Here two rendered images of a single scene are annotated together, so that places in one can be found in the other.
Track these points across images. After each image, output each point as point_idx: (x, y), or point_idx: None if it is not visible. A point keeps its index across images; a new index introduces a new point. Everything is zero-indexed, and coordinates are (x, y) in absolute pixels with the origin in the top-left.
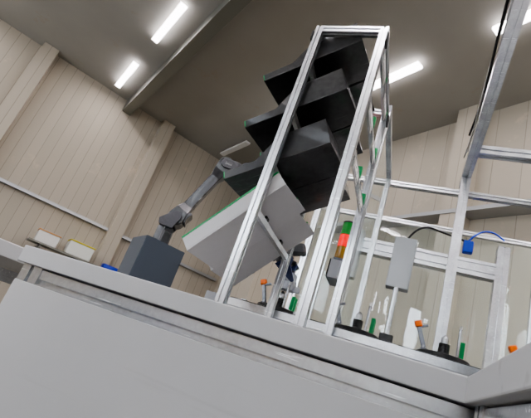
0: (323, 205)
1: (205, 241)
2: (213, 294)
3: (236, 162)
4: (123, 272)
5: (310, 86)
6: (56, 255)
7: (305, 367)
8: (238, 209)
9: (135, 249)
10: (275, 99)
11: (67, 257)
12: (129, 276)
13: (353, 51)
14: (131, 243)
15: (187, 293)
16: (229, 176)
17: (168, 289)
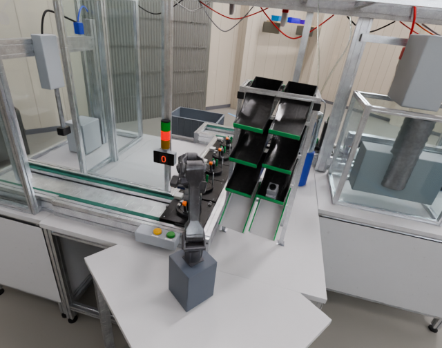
0: None
1: (275, 231)
2: (210, 237)
3: (204, 159)
4: (202, 291)
5: (303, 137)
6: (325, 286)
7: None
8: (284, 210)
9: (206, 276)
10: (280, 136)
11: (324, 281)
12: (322, 261)
13: (308, 102)
14: (191, 280)
15: (321, 247)
16: (284, 202)
17: (322, 251)
